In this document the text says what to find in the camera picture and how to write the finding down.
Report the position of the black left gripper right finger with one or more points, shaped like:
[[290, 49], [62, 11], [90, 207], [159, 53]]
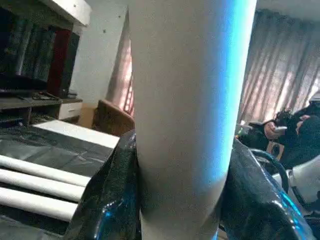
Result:
[[255, 210]]

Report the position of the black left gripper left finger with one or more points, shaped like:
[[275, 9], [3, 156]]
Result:
[[110, 200]]

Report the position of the white plastic table leg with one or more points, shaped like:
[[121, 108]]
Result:
[[190, 100], [35, 182], [35, 202], [35, 167]]

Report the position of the white flat board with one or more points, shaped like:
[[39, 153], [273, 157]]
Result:
[[75, 132]]

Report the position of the black work mat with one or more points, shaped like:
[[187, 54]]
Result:
[[50, 145]]

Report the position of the brown chair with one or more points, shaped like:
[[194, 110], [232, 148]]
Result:
[[112, 117]]

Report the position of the person in black clothes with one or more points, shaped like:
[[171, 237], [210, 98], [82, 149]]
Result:
[[300, 135]]

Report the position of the white drawer unit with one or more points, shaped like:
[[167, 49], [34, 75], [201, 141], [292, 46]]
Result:
[[70, 110]]

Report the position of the pink curtain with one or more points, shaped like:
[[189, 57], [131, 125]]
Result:
[[122, 75]]

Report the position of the grey curtain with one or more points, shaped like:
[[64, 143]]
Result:
[[285, 65]]

